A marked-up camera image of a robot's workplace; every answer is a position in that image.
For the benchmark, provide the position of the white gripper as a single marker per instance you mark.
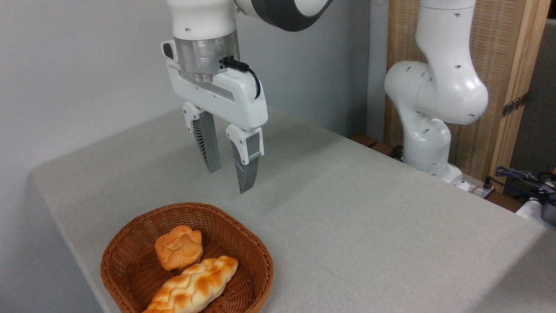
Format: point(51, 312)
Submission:
point(234, 98)

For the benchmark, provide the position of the round golden bread roll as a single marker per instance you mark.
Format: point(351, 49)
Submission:
point(179, 248)

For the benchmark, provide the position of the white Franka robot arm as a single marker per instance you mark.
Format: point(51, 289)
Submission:
point(434, 87)

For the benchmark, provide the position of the braided golden bread loaf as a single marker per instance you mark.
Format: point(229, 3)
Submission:
point(195, 284)

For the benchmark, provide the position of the silver metal wrist flange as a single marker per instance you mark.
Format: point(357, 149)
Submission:
point(202, 54)

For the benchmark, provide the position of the brown wicker basket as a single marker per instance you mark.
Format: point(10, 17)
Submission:
point(130, 261)

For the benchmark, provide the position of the brass screen hinge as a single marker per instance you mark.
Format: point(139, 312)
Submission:
point(514, 104)

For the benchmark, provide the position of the wooden woven folding screen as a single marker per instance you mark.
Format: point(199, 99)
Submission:
point(499, 34)

